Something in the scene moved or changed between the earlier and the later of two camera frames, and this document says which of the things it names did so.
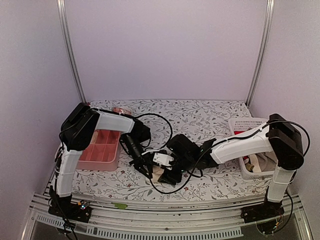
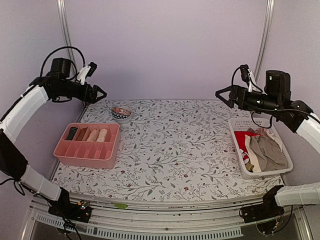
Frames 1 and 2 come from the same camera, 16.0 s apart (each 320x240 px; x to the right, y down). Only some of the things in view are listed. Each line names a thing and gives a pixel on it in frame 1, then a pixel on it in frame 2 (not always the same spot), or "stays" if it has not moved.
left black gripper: [142, 162] to [92, 98]
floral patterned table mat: [203, 119] stays
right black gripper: [168, 178] to [236, 90]
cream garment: [157, 171] to [102, 133]
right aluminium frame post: [269, 14] stays
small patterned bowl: [122, 110] stays
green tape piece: [120, 205] stays
